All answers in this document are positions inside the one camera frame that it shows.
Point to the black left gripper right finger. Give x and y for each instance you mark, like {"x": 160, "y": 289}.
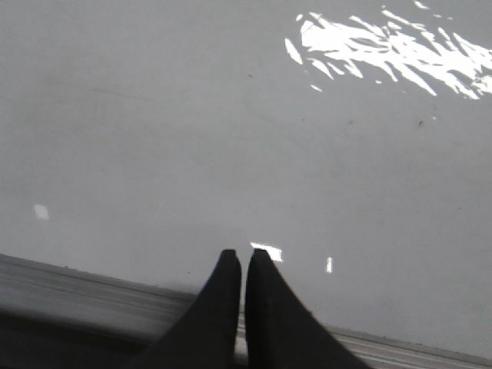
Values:
{"x": 280, "y": 331}

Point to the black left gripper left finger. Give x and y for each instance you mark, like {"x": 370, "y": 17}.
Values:
{"x": 205, "y": 335}

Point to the white whiteboard with metal frame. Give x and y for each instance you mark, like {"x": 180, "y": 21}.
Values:
{"x": 350, "y": 139}

